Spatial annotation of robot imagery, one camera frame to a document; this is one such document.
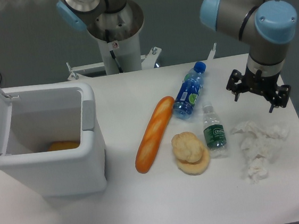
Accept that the long orange baguette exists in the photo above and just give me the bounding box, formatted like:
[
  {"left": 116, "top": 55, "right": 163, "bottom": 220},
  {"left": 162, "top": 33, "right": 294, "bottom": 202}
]
[{"left": 135, "top": 96, "right": 175, "bottom": 173}]

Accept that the white metal base frame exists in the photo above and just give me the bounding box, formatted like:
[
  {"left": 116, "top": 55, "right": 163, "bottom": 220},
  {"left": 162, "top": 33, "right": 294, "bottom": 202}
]
[{"left": 64, "top": 40, "right": 219, "bottom": 81}]

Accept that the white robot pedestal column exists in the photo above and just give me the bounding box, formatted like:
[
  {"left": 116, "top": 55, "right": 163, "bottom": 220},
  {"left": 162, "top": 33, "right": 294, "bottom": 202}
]
[{"left": 83, "top": 0, "right": 151, "bottom": 77}]

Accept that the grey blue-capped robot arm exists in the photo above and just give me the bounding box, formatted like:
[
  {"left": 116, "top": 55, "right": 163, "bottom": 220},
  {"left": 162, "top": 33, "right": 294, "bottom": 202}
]
[{"left": 56, "top": 0, "right": 297, "bottom": 108}]

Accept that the blue plastic drink bottle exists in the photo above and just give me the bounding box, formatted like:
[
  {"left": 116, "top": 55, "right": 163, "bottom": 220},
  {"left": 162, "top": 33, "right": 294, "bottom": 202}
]
[{"left": 172, "top": 61, "right": 206, "bottom": 120}]

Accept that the flat ring-shaped bread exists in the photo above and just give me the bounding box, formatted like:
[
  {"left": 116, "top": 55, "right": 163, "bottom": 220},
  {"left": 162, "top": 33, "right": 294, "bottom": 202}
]
[{"left": 176, "top": 149, "right": 210, "bottom": 175}]

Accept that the black cable on pedestal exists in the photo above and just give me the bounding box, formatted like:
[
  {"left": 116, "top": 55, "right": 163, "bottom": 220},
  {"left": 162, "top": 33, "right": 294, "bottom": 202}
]
[{"left": 105, "top": 28, "right": 123, "bottom": 75}]

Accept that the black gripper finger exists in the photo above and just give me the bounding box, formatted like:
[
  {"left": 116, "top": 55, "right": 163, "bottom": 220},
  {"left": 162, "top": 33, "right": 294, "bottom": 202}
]
[
  {"left": 226, "top": 69, "right": 247, "bottom": 101},
  {"left": 265, "top": 85, "right": 291, "bottom": 113}
]

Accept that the orange bread inside bin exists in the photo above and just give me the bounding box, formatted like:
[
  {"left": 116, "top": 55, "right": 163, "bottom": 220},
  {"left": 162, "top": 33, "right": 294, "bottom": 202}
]
[{"left": 48, "top": 141, "right": 80, "bottom": 152}]

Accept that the round knotted bread roll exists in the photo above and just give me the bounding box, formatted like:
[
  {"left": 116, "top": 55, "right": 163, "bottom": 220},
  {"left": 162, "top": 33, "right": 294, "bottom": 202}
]
[{"left": 171, "top": 132, "right": 204, "bottom": 163}]

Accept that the clear green-label water bottle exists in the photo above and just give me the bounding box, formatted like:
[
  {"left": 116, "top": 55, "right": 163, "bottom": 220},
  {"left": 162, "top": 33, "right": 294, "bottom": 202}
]
[{"left": 203, "top": 103, "right": 227, "bottom": 158}]

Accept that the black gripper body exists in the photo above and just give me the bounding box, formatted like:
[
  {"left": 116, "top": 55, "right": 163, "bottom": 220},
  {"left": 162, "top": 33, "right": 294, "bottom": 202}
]
[{"left": 241, "top": 70, "right": 279, "bottom": 96}]

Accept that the crumpled white tissue paper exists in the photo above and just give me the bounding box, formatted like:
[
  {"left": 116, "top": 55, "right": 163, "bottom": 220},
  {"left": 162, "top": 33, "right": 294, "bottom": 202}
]
[{"left": 231, "top": 121, "right": 289, "bottom": 184}]

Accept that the white open-lid bin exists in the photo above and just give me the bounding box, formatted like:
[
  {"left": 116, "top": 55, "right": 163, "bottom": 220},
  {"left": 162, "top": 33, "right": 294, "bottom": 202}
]
[{"left": 0, "top": 81, "right": 107, "bottom": 196}]

